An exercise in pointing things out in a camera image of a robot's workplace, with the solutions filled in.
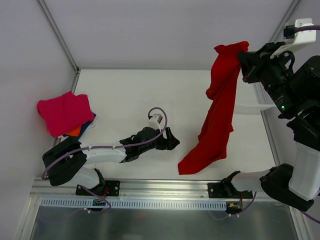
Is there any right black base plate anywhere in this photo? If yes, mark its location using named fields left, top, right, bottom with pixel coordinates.
left=207, top=182, right=253, bottom=199

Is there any white slotted cable duct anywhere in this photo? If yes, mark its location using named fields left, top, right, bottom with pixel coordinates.
left=40, top=197, right=227, bottom=211

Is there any red t shirt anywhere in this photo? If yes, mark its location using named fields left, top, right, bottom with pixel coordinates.
left=177, top=41, right=250, bottom=175

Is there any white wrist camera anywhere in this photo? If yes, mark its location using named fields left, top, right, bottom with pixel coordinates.
left=148, top=113, right=163, bottom=131
left=270, top=18, right=320, bottom=59

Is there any folded pink t shirt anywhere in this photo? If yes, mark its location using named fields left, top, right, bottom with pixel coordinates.
left=36, top=91, right=95, bottom=138

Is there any right aluminium frame post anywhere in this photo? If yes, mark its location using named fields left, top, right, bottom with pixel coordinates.
left=267, top=0, right=303, bottom=43

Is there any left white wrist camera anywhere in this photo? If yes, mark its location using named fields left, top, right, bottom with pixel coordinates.
left=148, top=113, right=163, bottom=131

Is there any aluminium frame post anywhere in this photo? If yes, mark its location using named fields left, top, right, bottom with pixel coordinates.
left=36, top=0, right=80, bottom=74
left=267, top=0, right=303, bottom=43

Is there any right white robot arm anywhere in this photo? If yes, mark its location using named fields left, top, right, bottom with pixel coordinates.
left=219, top=42, right=320, bottom=212

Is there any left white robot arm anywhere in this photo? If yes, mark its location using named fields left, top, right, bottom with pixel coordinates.
left=41, top=126, right=180, bottom=196

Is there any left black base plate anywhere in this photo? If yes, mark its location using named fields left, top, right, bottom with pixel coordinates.
left=75, top=180, right=121, bottom=197

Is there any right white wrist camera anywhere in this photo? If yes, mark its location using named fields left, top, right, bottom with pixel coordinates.
left=270, top=18, right=320, bottom=59

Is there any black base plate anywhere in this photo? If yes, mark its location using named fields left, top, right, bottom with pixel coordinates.
left=75, top=180, right=121, bottom=197
left=207, top=182, right=253, bottom=199

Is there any left aluminium frame post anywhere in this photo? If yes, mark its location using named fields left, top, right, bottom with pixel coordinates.
left=36, top=0, right=80, bottom=74

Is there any aluminium mounting rail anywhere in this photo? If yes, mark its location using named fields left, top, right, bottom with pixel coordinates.
left=29, top=176, right=300, bottom=202

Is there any white plastic basket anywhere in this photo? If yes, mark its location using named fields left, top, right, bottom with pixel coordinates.
left=233, top=81, right=282, bottom=115

